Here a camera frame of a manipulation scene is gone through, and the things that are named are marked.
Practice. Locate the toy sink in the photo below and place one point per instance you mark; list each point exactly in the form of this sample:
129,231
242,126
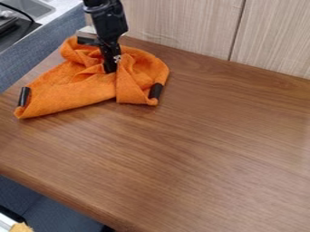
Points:
28,6

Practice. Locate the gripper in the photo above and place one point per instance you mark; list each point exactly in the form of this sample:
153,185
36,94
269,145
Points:
109,25

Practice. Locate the orange cloth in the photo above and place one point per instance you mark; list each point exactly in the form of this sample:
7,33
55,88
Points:
76,84

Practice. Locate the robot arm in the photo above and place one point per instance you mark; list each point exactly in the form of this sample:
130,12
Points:
101,3

